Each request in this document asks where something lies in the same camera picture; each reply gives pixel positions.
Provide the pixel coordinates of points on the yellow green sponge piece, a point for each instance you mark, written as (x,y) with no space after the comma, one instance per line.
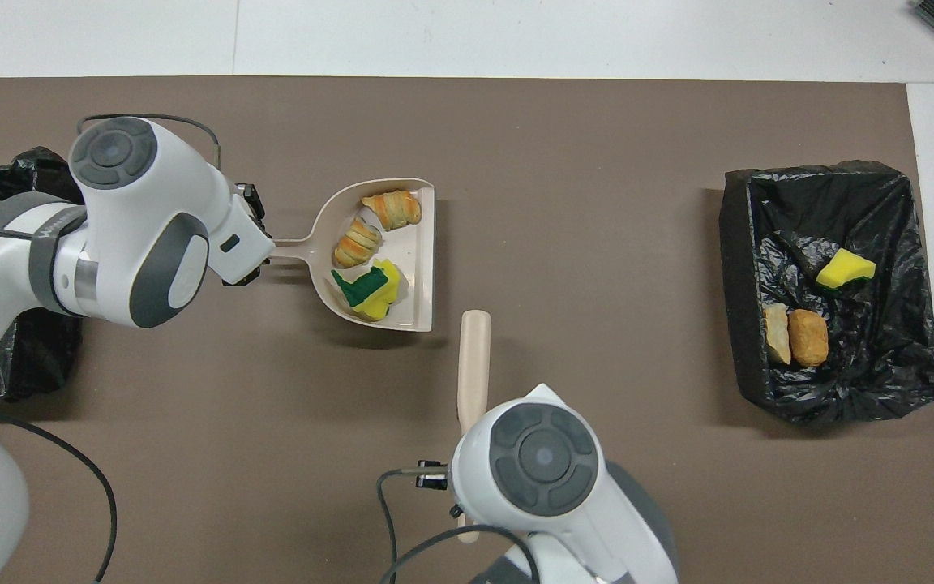
(357,288)
(844,270)
(390,284)

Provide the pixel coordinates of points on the golden croissant piece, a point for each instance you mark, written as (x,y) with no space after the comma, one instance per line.
(392,209)
(357,242)
(777,334)

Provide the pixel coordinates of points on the beige hand brush black bristles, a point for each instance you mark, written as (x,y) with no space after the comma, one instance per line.
(473,365)

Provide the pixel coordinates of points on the beige plastic dustpan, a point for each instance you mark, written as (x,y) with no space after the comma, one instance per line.
(414,268)

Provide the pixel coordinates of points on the brown bread roll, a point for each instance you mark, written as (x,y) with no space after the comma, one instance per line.
(807,337)

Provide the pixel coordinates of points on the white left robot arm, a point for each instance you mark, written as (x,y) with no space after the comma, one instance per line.
(134,211)

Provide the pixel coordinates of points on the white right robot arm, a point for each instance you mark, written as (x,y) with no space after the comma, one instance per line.
(544,458)

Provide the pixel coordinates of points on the brown table mat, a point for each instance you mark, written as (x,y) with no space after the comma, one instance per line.
(597,162)

